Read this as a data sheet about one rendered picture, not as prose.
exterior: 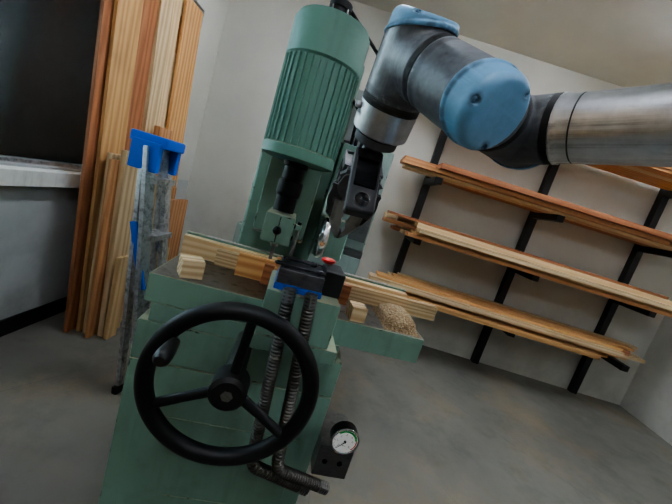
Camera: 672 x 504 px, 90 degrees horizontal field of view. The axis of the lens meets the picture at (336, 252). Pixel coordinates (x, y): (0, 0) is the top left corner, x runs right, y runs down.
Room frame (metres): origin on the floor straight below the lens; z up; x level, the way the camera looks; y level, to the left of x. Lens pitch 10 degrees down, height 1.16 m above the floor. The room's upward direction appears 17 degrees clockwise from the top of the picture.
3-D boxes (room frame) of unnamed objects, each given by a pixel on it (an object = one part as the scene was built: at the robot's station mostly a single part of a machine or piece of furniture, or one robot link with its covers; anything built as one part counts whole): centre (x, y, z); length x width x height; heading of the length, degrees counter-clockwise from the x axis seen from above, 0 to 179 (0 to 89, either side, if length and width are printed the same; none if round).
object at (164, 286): (0.73, 0.05, 0.87); 0.61 x 0.30 x 0.06; 99
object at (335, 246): (1.04, 0.03, 1.02); 0.09 x 0.07 x 0.12; 99
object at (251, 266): (0.80, 0.10, 0.93); 0.24 x 0.01 x 0.06; 99
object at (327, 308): (0.65, 0.04, 0.91); 0.15 x 0.14 x 0.09; 99
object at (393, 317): (0.79, -0.19, 0.92); 0.14 x 0.09 x 0.04; 9
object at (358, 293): (0.85, -0.01, 0.92); 0.60 x 0.02 x 0.04; 99
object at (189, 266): (0.68, 0.28, 0.92); 0.05 x 0.04 x 0.04; 35
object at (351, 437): (0.66, -0.14, 0.65); 0.06 x 0.04 x 0.08; 99
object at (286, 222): (0.85, 0.16, 1.03); 0.14 x 0.07 x 0.09; 9
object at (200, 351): (0.95, 0.17, 0.76); 0.57 x 0.45 x 0.09; 9
